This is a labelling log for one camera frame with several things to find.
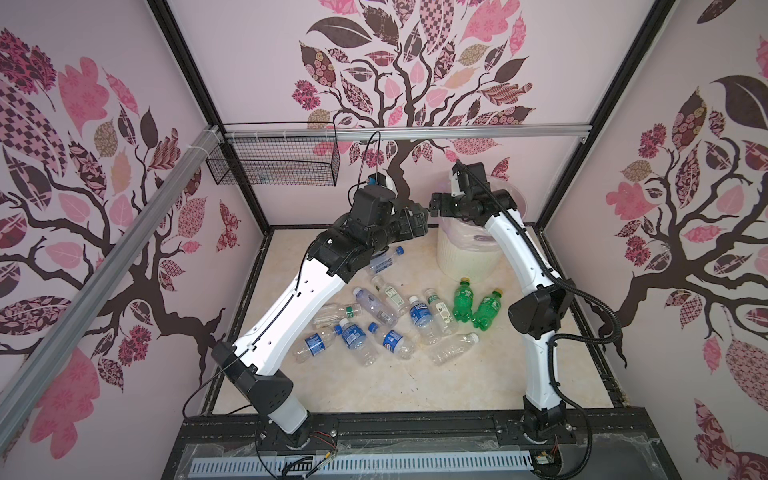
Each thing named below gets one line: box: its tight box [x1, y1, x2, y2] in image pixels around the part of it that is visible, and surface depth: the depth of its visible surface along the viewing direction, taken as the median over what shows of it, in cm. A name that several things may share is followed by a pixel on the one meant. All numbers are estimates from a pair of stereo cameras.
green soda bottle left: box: [452, 277, 474, 323], surface depth 96 cm
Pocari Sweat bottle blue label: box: [409, 295, 439, 345], surface depth 92 cm
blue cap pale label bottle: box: [369, 246, 405, 274], surface depth 106 cm
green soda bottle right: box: [472, 288, 504, 331], surface depth 91 cm
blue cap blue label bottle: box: [368, 322, 416, 360], surface depth 87 cm
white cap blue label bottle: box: [339, 318, 380, 367], surface depth 87 cm
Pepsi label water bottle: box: [295, 325, 343, 363], surface depth 86 cm
